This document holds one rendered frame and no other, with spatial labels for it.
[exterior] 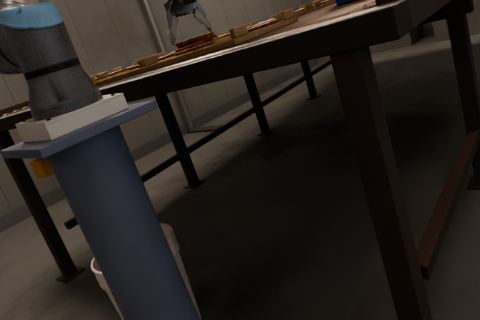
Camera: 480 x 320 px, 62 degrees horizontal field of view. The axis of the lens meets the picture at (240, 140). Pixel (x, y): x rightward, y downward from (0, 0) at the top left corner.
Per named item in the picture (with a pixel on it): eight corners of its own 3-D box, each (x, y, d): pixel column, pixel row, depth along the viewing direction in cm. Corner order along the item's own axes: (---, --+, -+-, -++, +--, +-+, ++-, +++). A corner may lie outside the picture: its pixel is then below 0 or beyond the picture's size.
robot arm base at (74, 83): (56, 118, 80) (35, 69, 77) (21, 123, 89) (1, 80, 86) (116, 93, 91) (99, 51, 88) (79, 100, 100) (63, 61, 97)
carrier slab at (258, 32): (236, 44, 106) (233, 38, 106) (142, 73, 133) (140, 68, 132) (298, 20, 131) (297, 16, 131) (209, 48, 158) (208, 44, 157)
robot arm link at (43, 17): (38, 69, 79) (7, -2, 75) (9, 78, 88) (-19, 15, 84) (89, 53, 88) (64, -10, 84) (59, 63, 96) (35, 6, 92)
